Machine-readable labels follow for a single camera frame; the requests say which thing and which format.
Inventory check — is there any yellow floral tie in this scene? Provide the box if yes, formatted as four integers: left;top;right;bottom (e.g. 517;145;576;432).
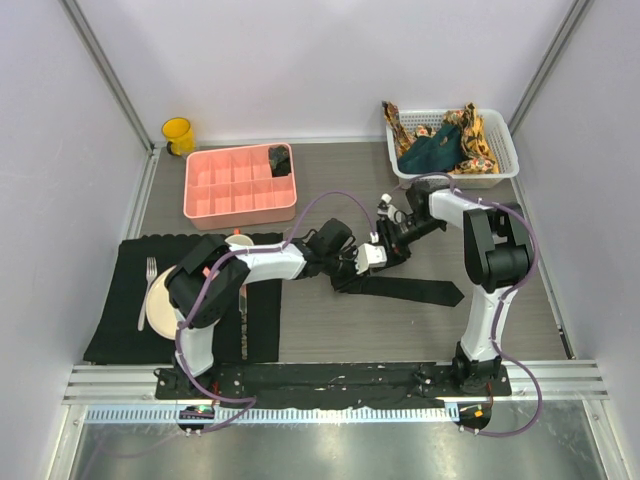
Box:
443;102;499;175

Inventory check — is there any silver fork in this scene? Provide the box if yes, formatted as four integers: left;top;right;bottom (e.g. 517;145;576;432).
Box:
137;257;158;331

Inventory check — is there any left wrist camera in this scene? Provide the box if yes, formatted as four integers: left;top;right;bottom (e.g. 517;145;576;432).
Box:
355;243;387;275

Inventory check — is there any dark teal tie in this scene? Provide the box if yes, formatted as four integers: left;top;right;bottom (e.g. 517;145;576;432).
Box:
397;123;462;175

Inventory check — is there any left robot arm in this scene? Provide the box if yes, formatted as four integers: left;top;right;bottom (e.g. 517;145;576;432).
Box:
165;219;387;399

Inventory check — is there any black placemat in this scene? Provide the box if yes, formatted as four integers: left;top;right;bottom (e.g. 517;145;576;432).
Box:
83;234;282;365

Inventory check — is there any pink divided organizer box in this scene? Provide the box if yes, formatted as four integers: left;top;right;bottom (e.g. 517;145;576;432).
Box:
183;143;297;231

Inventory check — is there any black tie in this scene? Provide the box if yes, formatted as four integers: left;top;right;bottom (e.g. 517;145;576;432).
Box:
331;276;465;308

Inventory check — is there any slotted cable duct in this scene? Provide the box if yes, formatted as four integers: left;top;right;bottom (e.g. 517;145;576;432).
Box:
84;403;459;425

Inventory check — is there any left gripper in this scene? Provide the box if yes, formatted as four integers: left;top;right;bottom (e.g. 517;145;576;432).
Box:
321;246;369;293

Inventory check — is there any rolled dark tie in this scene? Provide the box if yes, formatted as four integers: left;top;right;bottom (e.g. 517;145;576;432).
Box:
268;145;292;178

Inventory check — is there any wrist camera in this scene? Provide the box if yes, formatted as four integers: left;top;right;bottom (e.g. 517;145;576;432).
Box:
355;243;387;275
377;193;399;223

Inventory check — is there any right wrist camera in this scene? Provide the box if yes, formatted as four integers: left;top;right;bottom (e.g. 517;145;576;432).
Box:
377;193;399;223

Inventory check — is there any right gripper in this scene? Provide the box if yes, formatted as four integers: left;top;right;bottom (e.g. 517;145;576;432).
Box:
373;215;444;274

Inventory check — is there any yellow cup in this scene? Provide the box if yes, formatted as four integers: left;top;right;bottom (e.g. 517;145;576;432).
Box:
161;117;196;157

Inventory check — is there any silver knife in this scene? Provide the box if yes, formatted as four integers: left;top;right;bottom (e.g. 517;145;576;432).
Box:
238;285;248;361

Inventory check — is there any pink cream plate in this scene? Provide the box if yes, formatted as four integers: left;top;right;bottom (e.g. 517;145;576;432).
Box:
145;266;177;340

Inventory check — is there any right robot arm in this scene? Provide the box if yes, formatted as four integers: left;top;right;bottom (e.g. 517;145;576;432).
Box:
376;182;538;395

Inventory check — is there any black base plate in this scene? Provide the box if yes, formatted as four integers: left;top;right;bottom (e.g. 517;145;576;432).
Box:
154;360;513;412

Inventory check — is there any orange floral tie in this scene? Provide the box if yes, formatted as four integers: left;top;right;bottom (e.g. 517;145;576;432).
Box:
382;101;436;158

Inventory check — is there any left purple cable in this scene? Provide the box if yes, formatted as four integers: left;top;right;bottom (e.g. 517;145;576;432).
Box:
169;190;381;436

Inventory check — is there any orange mug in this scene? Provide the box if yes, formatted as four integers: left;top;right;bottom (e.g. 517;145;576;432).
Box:
225;229;254;247

